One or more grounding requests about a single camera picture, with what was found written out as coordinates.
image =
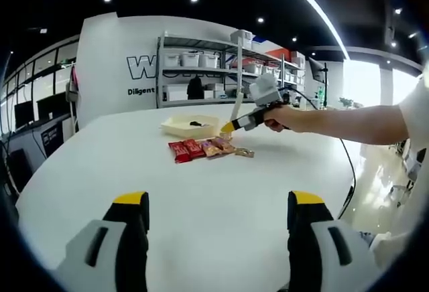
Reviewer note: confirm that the white food tongs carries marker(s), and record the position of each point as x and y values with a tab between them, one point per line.
238	104

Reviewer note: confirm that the black monitor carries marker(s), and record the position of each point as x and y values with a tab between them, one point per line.
52	106
24	114

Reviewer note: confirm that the gold snack food packet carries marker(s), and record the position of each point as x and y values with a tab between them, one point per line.
244	153

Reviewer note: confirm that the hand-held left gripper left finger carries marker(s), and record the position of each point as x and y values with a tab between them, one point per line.
100	258

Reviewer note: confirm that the grey hanging bag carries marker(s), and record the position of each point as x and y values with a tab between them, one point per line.
71	92

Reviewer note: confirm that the cream hexagonal food container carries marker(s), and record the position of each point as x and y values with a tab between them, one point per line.
177	130

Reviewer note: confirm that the black bag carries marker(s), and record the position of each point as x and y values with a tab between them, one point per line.
195	90

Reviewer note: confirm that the black candy food packet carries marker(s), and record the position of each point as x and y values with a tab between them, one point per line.
194	123

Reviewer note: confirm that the group of white storage bins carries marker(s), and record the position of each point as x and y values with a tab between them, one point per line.
189	59

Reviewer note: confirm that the green plants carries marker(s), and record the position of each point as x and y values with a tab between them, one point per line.
345	101

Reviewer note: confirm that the person's white shirt torso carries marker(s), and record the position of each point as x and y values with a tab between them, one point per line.
415	118

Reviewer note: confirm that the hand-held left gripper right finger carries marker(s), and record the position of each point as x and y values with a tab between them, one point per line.
321	258

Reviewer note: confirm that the person's right hand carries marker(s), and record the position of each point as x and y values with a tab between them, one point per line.
285	119

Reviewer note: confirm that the white box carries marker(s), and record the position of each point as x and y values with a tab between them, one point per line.
176	93

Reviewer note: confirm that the grey metal shelving rack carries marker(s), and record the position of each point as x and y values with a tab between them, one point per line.
240	71

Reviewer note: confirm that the brown snack food packet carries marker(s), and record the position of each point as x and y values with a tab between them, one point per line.
212	149
224	145

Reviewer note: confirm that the white lettered partition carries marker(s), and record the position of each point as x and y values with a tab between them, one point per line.
107	71

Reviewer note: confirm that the black office chair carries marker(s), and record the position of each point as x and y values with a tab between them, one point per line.
20	171

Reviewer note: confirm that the long ceiling strip light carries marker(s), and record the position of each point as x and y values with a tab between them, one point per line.
321	10

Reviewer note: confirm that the long display counter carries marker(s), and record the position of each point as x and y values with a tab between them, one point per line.
53	136

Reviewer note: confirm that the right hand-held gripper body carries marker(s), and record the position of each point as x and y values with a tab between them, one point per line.
266	92

